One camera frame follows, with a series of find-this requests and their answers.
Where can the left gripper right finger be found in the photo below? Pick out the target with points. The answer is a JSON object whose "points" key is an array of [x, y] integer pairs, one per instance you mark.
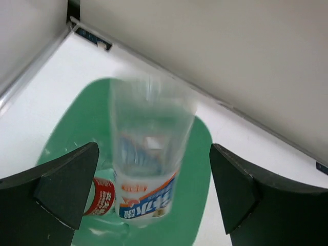
{"points": [[259, 207]]}

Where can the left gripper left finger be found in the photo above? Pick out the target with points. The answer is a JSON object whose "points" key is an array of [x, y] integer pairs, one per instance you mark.
{"points": [[44, 205]]}

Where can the red label plastic bottle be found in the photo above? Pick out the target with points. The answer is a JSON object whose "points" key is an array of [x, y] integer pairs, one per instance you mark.
{"points": [[101, 198]]}

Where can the white blue label bottle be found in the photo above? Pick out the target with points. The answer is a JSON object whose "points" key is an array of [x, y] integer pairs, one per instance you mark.
{"points": [[150, 122]]}

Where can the green plastic bin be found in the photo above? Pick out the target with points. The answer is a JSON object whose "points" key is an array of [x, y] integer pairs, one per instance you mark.
{"points": [[87, 120]]}

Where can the blue corner label right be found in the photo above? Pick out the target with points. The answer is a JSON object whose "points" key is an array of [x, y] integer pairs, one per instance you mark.
{"points": [[322, 168]]}

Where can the blue corner label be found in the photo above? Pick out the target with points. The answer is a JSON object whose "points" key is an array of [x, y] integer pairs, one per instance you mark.
{"points": [[100, 43], [322, 168]]}

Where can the blue corner label left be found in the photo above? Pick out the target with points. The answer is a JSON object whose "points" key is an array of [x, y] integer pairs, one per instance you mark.
{"points": [[100, 43]]}

